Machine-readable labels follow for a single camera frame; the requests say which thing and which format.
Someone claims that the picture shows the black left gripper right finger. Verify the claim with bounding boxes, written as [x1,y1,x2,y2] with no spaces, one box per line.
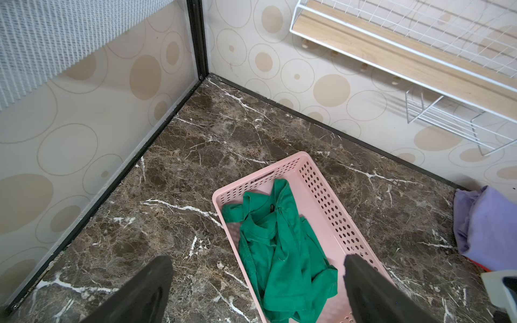
[343,254,437,323]

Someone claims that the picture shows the green t-shirt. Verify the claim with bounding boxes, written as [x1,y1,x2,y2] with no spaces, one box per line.
[222,179,338,322]

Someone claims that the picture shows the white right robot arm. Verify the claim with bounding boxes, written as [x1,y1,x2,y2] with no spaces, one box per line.
[343,254,516,322]

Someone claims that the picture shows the folded red t-shirt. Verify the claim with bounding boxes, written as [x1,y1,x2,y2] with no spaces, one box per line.
[470,260,492,272]

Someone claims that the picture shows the pink plastic basket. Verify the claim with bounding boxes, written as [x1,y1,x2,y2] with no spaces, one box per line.
[213,152,390,322]

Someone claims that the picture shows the folded purple t-shirt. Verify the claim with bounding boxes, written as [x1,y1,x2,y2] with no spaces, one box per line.
[453,186,516,271]

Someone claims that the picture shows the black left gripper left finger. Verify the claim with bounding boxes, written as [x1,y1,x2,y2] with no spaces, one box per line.
[82,256,174,322]

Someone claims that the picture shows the white wire wall shelf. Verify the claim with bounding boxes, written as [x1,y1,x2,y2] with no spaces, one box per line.
[290,1,516,156]

